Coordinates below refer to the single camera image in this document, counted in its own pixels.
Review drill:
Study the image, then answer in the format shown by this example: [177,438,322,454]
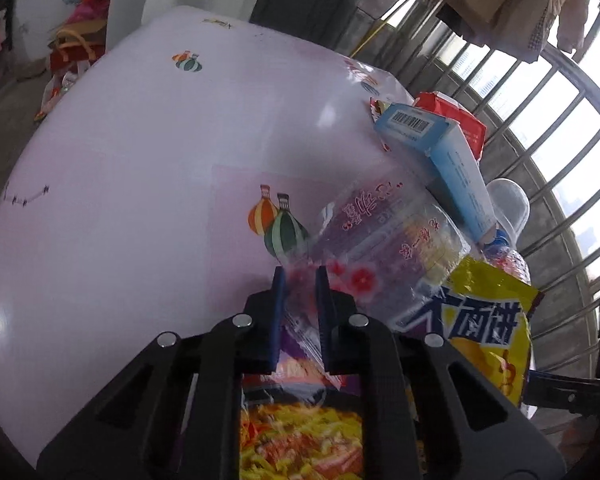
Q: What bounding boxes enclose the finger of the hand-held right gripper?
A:
[525,370,600,413]

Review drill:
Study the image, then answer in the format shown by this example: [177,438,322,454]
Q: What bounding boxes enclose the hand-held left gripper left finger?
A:
[36,266,287,480]

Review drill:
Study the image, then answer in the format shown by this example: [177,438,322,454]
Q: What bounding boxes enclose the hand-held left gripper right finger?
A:
[314,265,567,480]

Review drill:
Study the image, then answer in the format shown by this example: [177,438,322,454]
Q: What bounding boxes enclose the clear printed plastic wrapper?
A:
[279,172,473,386]

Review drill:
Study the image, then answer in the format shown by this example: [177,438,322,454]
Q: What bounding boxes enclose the red and white snack bag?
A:
[412,91,488,161]

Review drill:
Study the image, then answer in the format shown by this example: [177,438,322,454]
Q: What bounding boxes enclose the yellow snack bag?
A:
[390,255,543,408]

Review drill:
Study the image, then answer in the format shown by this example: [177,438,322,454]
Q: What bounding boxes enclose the clear bottle with blue cap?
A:
[480,230,532,286]

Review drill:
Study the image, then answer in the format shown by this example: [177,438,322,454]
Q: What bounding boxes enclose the purple instant noodle packet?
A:
[237,330,421,480]

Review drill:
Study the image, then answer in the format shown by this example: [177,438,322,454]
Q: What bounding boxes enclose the clear plastic water bottle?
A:
[486,178,531,246]

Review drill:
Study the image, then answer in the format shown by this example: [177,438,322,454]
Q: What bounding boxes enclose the metal balcony railing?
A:
[350,0,600,436]

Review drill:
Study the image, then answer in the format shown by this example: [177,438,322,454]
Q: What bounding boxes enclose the blue and white carton box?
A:
[373,102,498,241]

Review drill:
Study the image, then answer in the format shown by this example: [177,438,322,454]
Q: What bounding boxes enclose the yellow pole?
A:
[352,0,421,56]

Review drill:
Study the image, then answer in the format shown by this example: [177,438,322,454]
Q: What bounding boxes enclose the dark cabinet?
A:
[250,0,376,51]

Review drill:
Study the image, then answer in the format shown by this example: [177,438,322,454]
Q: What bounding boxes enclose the pile of colourful bags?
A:
[35,0,117,121]

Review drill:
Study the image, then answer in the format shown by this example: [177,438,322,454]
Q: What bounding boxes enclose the hanging clothes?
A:
[415,0,591,63]

